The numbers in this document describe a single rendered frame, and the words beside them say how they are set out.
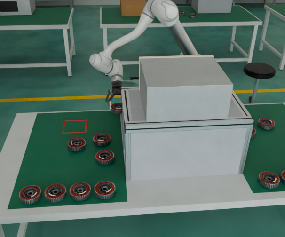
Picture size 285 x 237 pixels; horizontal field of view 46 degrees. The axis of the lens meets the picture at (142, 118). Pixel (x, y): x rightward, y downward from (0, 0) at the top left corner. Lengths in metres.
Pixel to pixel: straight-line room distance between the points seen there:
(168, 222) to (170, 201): 0.91
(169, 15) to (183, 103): 0.85
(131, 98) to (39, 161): 0.68
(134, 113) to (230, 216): 1.37
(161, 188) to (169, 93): 0.54
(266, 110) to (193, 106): 1.10
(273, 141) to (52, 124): 1.51
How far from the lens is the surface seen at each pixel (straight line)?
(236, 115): 1.88
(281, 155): 2.30
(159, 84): 1.67
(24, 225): 2.56
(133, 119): 1.77
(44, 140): 2.32
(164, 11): 2.40
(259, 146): 2.32
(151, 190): 1.89
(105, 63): 2.51
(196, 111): 1.76
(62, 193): 1.86
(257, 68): 3.97
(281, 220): 2.96
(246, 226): 2.83
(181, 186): 1.92
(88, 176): 1.98
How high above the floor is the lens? 2.06
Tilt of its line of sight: 32 degrees down
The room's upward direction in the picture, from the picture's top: 1 degrees clockwise
